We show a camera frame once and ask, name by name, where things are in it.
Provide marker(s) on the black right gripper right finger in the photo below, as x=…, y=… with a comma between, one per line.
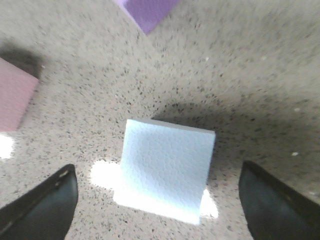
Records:
x=273, y=210

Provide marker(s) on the blue foam cube with cut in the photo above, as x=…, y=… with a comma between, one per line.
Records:
x=164, y=168

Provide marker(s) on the pink foam cube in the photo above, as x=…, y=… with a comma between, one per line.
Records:
x=16, y=90

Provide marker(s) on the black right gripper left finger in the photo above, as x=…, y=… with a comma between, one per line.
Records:
x=44, y=213

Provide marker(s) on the dark purple foam cube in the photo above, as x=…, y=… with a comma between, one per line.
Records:
x=147, y=14

